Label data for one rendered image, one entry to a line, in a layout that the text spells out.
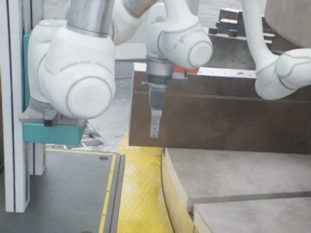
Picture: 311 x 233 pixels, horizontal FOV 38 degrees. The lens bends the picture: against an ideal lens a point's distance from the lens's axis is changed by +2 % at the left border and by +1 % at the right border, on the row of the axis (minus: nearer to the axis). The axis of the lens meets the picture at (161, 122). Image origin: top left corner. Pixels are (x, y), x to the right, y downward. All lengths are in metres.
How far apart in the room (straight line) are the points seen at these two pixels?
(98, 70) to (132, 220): 1.24
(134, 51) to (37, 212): 3.59
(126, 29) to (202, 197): 0.73
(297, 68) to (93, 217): 0.83
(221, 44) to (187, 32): 1.94
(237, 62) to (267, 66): 1.60
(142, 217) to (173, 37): 1.19
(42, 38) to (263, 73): 0.72
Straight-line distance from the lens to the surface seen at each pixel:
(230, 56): 3.12
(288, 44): 4.13
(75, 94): 1.02
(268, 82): 1.53
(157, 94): 1.36
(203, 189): 1.85
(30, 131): 1.31
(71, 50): 1.05
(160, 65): 1.36
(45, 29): 1.25
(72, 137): 1.30
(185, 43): 1.17
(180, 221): 2.01
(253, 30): 1.53
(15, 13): 1.40
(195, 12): 5.50
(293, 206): 1.87
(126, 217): 2.18
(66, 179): 1.83
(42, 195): 1.73
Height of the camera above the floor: 1.22
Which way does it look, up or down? 22 degrees down
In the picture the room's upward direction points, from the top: 6 degrees clockwise
